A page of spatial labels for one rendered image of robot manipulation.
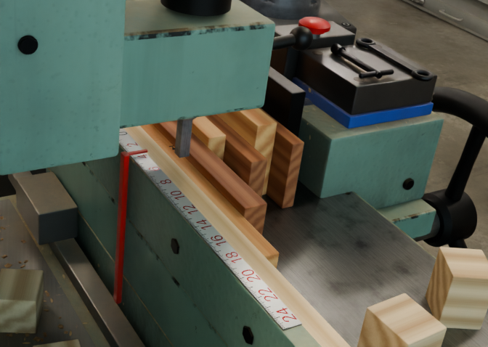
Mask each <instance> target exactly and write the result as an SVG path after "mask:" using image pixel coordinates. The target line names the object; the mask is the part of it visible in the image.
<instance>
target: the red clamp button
mask: <svg viewBox="0 0 488 347"><path fill-rule="evenodd" d="M298 26H304V27H306V28H308V29H309V30H310V31H311V32H312V34H315V35H321V34H324V33H326V32H328V31H330V23H329V22H328V21H327V20H324V19H322V18H319V17H304V18H302V19H300V20H299V22H298Z"/></svg>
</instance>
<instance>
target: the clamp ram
mask: <svg viewBox="0 0 488 347"><path fill-rule="evenodd" d="M305 96H306V92H305V91H304V90H303V89H301V88H300V87H299V86H297V85H295V84H294V83H293V82H292V81H290V80H288V79H287V78H286V77H285V76H283V75H282V74H280V73H278V72H277V71H276V70H275V69H273V68H271V67H270V66H269V75H268V81H267V90H266V95H265V100H264V106H263V107H261V109H262V110H264V111H265V112H266V113H268V114H269V115H270V116H272V117H273V118H274V119H275V120H276V121H278V122H279V123H280V124H282V125H283V126H284V127H286V129H288V130H289V131H290V132H292V133H293V134H294V135H296V136H297V137H298V134H299V129H300V125H301V117H302V112H303V108H304V106H307V105H313V103H312V101H311V100H310V99H308V98H305Z"/></svg>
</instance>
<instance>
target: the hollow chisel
mask: <svg viewBox="0 0 488 347"><path fill-rule="evenodd" d="M191 133H192V120H191V121H183V120H177V127H176V143H175V151H174V153H175V154H176V155H177V156H178V157H179V158H183V157H188V156H189V155H190V141H191Z"/></svg>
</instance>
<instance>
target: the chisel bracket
mask: <svg viewBox="0 0 488 347"><path fill-rule="evenodd" d="M274 36H275V23H274V22H273V21H271V20H270V19H268V18H267V17H265V16H263V15H262V14H260V13H259V12H257V11H256V10H254V9H252V8H251V7H249V6H248V5H246V4H244V3H242V2H241V1H240V0H232V3H231V10H230V11H228V12H227V13H225V14H222V15H215V16H197V15H187V14H183V13H180V12H175V11H173V10H170V9H168V8H166V7H165V6H163V5H162V4H161V2H160V0H126V11H125V26H124V42H123V72H122V87H121V117H120V128H129V127H134V126H143V125H148V124H154V123H162V122H168V121H177V120H183V121H191V120H194V119H196V118H197V117H202V116H207V115H216V114H221V113H230V112H235V111H241V110H250V109H255V108H260V107H263V106H264V100H265V95H266V90H267V81H268V75H269V66H270V61H271V56H272V46H273V41H274Z"/></svg>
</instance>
